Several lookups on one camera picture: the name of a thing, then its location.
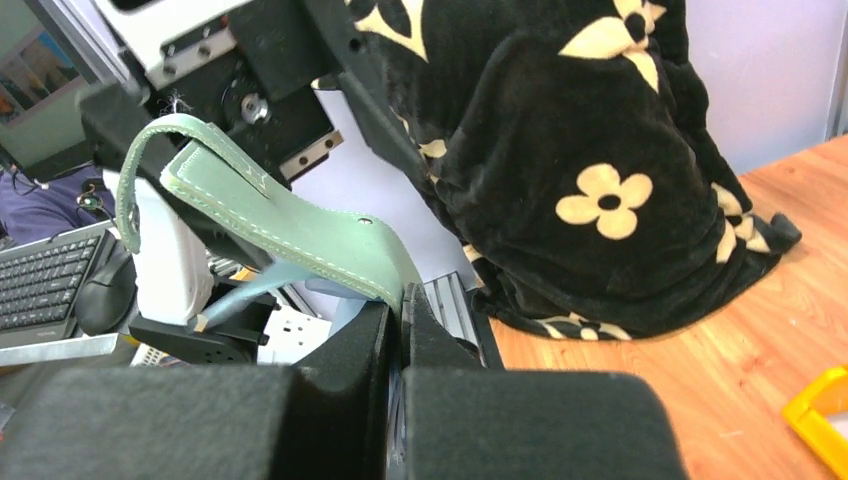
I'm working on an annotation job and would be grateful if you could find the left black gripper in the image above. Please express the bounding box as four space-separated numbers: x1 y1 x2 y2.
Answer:
79 1 424 185

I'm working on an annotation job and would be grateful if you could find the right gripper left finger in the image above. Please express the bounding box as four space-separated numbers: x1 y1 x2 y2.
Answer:
1 303 392 479

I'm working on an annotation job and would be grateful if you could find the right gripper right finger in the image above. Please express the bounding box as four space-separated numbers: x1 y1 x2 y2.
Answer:
400 284 688 479

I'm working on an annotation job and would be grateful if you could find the mint green card holder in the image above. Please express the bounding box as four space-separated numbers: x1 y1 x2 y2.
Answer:
114 113 421 314

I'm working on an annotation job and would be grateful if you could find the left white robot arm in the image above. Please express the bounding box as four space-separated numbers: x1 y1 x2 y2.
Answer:
78 1 422 330

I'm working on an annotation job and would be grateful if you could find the black computer mouse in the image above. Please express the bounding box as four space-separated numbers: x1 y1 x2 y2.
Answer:
74 252 136 336

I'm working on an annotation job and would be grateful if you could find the black floral blanket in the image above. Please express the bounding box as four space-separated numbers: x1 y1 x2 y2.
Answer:
347 0 802 341

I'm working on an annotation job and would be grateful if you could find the black keyboard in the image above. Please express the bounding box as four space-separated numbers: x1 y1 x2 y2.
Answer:
1 222 116 348

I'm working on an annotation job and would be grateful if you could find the yellow three-compartment bin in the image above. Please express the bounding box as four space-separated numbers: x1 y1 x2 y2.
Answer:
782 365 847 479

